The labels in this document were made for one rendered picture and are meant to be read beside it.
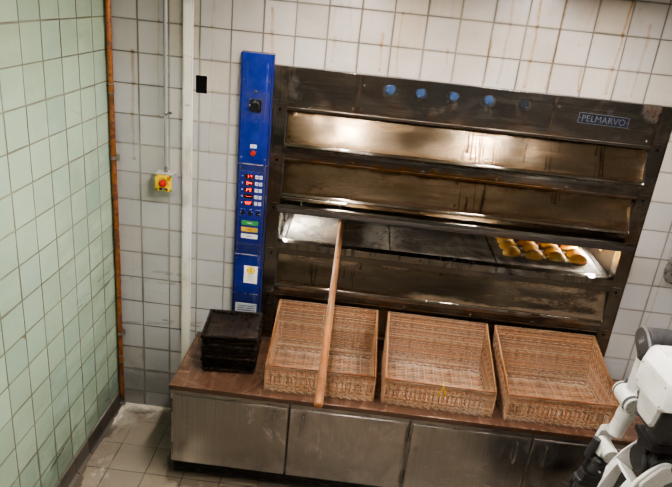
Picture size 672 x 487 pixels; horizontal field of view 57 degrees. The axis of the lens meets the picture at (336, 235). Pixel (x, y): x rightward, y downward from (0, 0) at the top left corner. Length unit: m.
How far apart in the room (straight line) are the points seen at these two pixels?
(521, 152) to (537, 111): 0.21
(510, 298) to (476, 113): 1.03
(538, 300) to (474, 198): 0.69
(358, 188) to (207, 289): 1.04
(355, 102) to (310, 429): 1.65
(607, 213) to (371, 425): 1.61
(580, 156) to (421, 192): 0.80
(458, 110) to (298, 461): 1.95
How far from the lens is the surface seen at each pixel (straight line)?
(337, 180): 3.21
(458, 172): 3.21
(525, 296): 3.53
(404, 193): 3.22
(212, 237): 3.42
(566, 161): 3.30
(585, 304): 3.63
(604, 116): 3.31
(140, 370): 3.96
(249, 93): 3.14
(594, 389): 3.66
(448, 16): 3.09
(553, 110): 3.24
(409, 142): 3.15
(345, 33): 3.08
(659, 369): 2.51
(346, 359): 3.47
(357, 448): 3.31
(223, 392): 3.20
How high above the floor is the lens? 2.46
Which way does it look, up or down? 21 degrees down
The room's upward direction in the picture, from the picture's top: 6 degrees clockwise
